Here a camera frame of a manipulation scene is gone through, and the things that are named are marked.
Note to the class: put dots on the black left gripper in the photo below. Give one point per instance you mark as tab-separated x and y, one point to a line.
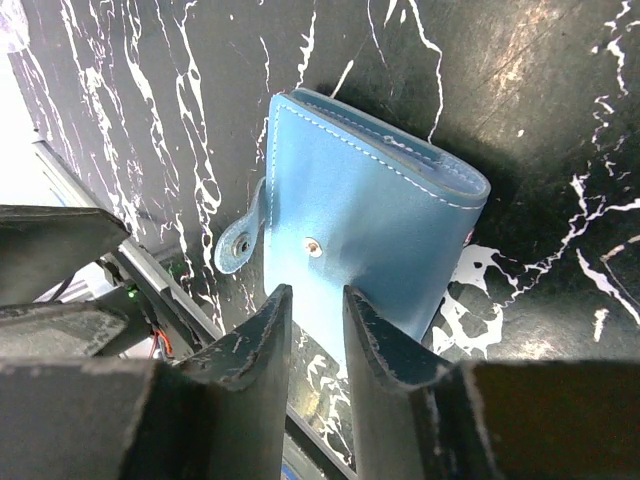
41	246

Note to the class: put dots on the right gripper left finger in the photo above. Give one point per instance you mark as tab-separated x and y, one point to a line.
217	415

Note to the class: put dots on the blue leather card holder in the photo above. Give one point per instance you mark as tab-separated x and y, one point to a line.
348	199

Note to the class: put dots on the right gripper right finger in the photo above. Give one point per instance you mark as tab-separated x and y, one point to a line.
418	416

